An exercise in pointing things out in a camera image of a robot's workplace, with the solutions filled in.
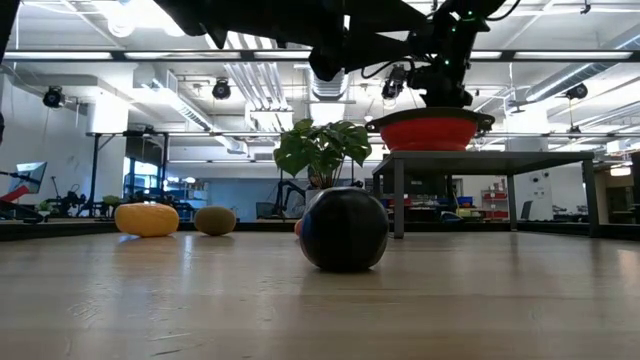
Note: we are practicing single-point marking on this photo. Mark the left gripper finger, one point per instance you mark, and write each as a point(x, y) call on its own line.
point(375, 52)
point(385, 15)

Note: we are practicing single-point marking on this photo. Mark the small orange peach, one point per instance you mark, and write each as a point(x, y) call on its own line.
point(298, 227)

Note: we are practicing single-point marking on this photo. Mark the yellow mango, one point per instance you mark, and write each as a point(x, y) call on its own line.
point(146, 219)

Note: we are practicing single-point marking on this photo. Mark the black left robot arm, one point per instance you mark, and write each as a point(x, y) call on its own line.
point(250, 20)

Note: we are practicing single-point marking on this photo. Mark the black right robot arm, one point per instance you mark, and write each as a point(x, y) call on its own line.
point(465, 10)

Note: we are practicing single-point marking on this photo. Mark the black background robot arm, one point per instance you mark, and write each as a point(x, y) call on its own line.
point(285, 195)

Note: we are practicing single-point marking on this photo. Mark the black ceiling spotlight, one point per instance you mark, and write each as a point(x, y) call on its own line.
point(395, 86)
point(577, 91)
point(221, 89)
point(53, 96)

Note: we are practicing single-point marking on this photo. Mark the red collapsible colander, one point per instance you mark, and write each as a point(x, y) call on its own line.
point(427, 134)

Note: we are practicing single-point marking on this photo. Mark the grey perforated metal shelf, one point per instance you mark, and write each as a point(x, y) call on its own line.
point(480, 161)

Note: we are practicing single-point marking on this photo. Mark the green potted plant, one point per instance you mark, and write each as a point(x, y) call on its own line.
point(320, 150)

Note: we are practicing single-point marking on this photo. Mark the shelf with red bins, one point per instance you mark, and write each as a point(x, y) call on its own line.
point(495, 204)

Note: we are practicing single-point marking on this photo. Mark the large black plum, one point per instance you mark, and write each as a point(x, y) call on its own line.
point(344, 230)

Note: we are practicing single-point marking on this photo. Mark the brown kiwi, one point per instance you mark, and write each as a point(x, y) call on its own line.
point(215, 220)

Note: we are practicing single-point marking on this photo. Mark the tilted monitor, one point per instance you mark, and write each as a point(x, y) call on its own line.
point(27, 177)

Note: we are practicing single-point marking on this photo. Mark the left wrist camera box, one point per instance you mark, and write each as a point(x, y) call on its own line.
point(326, 64)

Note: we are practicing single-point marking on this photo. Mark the silver ventilation duct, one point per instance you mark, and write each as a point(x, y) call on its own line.
point(327, 86)

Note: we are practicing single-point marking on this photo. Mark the black horizontal frame beam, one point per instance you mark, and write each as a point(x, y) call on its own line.
point(507, 55)

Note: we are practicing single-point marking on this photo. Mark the black aluminium table frame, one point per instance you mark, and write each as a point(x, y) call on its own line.
point(50, 229)

